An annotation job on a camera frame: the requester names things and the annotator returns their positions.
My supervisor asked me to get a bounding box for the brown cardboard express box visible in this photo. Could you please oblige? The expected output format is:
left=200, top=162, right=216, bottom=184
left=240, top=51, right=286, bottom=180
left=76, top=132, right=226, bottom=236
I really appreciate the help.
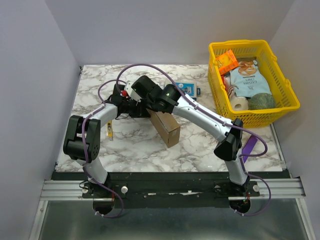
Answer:
left=147, top=109, right=181, bottom=148

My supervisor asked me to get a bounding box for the yellow utility knife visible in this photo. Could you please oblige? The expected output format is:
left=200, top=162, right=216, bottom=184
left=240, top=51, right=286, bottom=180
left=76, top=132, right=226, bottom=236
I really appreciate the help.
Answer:
left=107, top=120, right=114, bottom=141

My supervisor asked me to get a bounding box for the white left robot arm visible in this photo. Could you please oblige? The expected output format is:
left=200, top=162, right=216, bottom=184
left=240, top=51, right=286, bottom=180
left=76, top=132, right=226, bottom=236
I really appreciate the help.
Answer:
left=63, top=82, right=151, bottom=198

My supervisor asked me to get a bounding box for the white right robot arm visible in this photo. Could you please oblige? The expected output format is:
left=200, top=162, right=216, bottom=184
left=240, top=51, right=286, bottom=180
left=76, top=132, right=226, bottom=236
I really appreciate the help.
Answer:
left=126, top=75, right=250, bottom=196

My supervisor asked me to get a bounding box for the blue razor box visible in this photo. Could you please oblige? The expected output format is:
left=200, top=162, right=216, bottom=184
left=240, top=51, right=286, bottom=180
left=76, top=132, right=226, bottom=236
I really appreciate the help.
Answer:
left=175, top=82, right=201, bottom=101

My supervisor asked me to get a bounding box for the orange snack box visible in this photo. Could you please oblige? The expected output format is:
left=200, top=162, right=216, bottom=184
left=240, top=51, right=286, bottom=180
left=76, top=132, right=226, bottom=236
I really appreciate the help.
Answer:
left=215, top=49, right=239, bottom=75

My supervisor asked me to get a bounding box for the purple white box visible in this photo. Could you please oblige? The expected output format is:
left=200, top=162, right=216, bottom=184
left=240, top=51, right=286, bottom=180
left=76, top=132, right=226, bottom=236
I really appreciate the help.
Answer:
left=242, top=135, right=258, bottom=163

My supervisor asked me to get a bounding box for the red white striped package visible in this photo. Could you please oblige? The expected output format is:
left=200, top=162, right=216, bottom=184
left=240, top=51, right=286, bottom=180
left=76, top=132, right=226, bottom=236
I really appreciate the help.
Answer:
left=221, top=72, right=237, bottom=99

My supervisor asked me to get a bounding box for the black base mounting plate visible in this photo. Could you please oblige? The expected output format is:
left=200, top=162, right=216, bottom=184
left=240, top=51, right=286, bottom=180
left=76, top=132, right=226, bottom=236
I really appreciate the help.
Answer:
left=51, top=170, right=290, bottom=209

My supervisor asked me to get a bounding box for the light blue chips bag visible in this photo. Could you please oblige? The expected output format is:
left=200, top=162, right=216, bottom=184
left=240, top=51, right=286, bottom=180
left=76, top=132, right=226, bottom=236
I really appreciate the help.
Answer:
left=230, top=57, right=272, bottom=98

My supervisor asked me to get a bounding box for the yellow plastic basket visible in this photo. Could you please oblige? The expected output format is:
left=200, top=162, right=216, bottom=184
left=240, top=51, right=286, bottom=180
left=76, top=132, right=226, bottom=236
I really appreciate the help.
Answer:
left=207, top=39, right=300, bottom=129

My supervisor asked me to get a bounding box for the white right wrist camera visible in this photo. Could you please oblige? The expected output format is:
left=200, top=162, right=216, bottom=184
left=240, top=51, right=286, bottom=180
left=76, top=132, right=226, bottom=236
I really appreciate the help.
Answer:
left=120, top=81, right=141, bottom=102

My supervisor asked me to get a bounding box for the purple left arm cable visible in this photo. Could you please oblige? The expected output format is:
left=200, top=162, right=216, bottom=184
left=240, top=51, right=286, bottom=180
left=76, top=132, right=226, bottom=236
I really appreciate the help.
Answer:
left=81, top=80, right=126, bottom=219

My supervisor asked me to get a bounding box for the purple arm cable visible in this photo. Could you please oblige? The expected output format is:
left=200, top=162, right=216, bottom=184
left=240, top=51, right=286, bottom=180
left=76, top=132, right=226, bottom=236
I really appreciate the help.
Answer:
left=116, top=63, right=272, bottom=217
left=81, top=80, right=126, bottom=219

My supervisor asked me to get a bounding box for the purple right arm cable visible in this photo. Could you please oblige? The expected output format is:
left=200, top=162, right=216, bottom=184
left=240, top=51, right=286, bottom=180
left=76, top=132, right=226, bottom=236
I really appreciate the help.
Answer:
left=116, top=63, right=272, bottom=217

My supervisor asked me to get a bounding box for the aluminium rail frame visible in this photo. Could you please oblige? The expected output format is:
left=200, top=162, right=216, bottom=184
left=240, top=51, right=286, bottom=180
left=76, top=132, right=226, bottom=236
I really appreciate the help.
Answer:
left=27, top=124, right=316, bottom=240

